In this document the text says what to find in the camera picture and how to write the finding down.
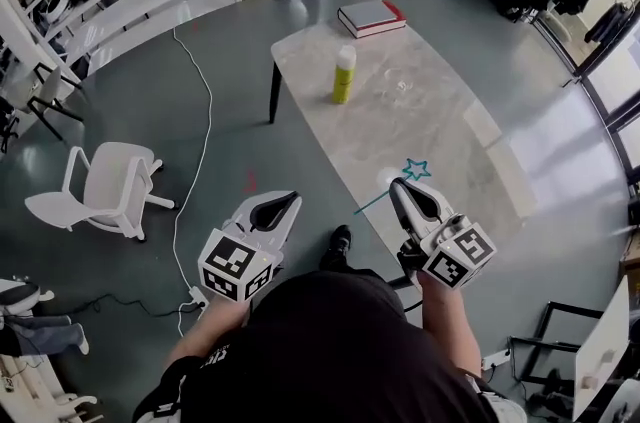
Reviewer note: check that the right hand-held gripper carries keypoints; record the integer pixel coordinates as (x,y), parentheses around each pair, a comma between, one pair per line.
(460,256)

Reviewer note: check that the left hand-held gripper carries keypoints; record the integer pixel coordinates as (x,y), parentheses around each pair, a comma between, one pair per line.
(235,261)

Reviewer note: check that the teal star stick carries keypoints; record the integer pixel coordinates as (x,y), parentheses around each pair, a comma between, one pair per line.
(371,203)

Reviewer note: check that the person's left forearm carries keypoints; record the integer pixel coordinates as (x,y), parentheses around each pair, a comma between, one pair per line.
(210,331)

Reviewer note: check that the person's right forearm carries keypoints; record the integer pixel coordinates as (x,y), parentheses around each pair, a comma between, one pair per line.
(445,321)

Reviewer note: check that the person's black shoe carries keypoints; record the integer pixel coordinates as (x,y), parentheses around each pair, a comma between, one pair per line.
(339,243)

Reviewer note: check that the white power strip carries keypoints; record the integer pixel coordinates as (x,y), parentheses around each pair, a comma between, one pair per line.
(198,297)

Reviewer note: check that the black table leg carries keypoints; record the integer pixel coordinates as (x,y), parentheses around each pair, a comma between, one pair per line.
(274,91)

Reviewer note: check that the person's black shirt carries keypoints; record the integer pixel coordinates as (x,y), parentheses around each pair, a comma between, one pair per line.
(320,351)

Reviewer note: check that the yellow can with white cap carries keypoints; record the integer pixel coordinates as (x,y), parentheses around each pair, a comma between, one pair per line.
(344,81)

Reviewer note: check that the white office chair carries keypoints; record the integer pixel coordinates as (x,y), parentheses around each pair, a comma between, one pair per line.
(112,183)

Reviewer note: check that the red book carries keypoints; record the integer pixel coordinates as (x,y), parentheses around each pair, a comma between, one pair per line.
(385,27)

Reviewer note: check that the grey book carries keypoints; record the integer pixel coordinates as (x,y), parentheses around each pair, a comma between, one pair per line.
(370,13)

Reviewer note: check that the white board panel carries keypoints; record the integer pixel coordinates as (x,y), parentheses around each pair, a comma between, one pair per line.
(600,351)

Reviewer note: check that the white chair with black legs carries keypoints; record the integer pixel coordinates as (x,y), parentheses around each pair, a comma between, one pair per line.
(45,93)

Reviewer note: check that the blue jeans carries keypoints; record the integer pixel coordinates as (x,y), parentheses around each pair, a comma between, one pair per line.
(45,336)

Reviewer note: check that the black metal frame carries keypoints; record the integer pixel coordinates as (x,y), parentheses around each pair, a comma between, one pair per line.
(547,346)

